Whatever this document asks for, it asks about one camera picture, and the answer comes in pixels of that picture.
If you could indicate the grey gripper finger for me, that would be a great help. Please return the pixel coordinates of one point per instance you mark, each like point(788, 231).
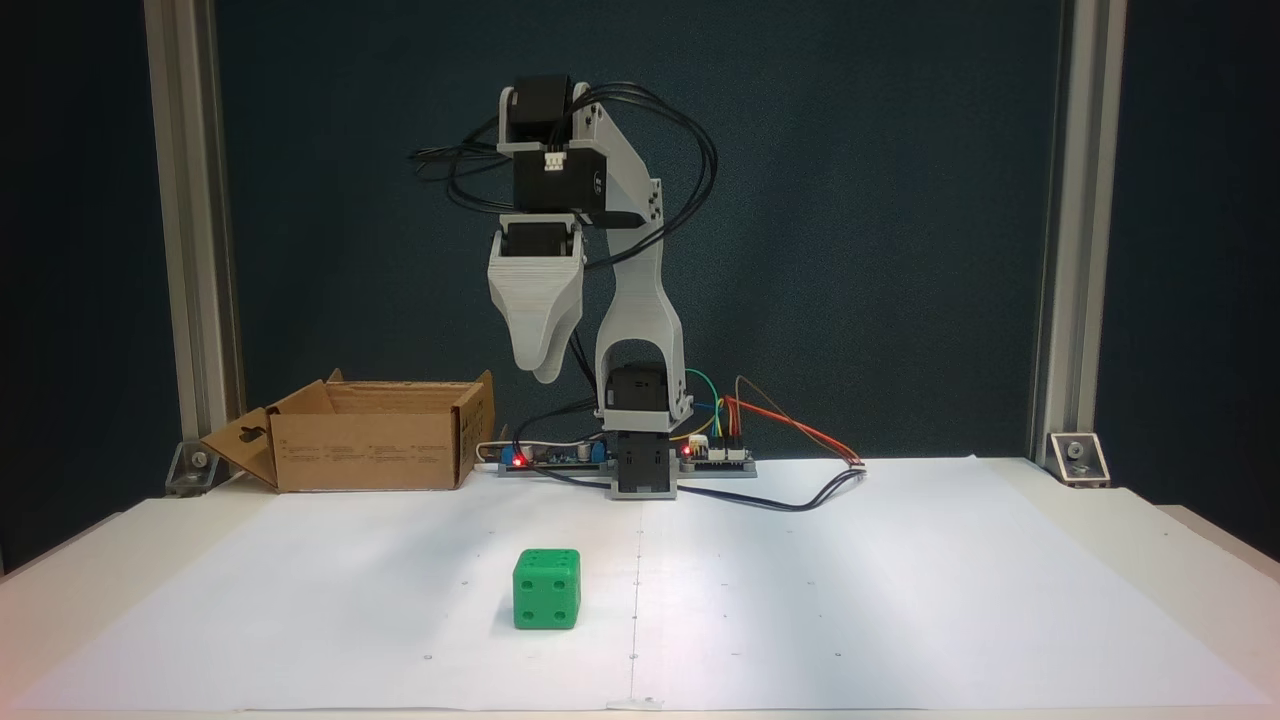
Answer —
point(535, 310)
point(574, 310)

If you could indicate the green dice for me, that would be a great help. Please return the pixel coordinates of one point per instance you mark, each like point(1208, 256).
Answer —
point(545, 590)

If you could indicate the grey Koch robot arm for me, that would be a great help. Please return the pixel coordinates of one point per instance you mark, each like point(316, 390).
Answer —
point(640, 300)

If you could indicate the blue circuit board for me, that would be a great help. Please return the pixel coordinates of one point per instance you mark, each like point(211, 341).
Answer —
point(545, 460)

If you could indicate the open cardboard box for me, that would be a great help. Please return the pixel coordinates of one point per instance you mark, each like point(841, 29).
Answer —
point(370, 450)

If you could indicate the large white paper sheet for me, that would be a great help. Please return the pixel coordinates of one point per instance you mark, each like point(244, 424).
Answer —
point(900, 600)

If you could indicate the aluminium frame post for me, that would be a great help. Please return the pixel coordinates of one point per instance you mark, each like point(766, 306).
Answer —
point(1080, 200)
point(190, 200)

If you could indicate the metal corner bracket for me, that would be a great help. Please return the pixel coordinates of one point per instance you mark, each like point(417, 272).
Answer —
point(195, 465)
point(1078, 458)

